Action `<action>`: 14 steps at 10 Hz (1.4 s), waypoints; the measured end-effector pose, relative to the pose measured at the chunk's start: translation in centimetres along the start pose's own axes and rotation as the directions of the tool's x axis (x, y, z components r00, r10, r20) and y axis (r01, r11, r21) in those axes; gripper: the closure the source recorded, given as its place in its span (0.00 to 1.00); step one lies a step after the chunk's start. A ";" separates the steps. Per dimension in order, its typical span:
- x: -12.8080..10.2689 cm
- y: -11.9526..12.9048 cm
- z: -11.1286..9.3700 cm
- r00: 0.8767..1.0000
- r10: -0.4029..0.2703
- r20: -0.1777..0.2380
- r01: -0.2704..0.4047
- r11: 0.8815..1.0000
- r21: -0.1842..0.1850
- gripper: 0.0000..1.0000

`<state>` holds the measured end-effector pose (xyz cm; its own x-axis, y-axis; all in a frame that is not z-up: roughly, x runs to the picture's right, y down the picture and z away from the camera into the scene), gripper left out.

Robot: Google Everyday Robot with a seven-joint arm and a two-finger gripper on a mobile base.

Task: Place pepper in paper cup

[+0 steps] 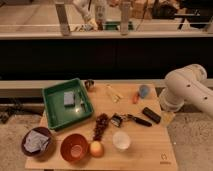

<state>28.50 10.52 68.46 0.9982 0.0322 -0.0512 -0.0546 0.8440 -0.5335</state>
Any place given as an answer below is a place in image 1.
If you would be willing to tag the small orange pepper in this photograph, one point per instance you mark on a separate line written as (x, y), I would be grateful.
(135, 98)

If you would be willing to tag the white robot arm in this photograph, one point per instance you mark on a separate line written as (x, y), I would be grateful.
(186, 84)

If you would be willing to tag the white paper cup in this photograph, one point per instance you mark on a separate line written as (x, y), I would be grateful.
(121, 140)

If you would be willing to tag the pale yellow plastic piece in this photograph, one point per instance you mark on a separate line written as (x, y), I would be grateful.
(113, 94)

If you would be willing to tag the small dark round object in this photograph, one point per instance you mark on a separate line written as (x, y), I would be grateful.
(89, 84)

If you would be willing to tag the dark red grape bunch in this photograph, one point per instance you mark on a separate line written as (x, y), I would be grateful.
(102, 122)

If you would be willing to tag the small black metal clip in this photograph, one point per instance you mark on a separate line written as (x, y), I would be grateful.
(116, 120)

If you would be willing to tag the grey sponge block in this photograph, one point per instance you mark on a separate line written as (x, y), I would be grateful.
(69, 98)

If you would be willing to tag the green plastic tray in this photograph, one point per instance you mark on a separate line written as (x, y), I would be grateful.
(60, 116)

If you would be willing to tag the wooden board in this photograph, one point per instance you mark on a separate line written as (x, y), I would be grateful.
(150, 150)

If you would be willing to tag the black rectangular box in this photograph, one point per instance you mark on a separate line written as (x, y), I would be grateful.
(152, 115)

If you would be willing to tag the yellow orange fruit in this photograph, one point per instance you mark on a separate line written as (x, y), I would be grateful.
(96, 149)

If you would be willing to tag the orange bowl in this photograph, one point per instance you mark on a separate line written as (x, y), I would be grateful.
(74, 148)

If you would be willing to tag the dark brown bowl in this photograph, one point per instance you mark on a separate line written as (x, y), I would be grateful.
(49, 147)

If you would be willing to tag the crumpled grey cloth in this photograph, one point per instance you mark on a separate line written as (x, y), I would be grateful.
(36, 141)

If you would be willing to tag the black handled tool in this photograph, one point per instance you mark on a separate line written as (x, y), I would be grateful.
(139, 120)

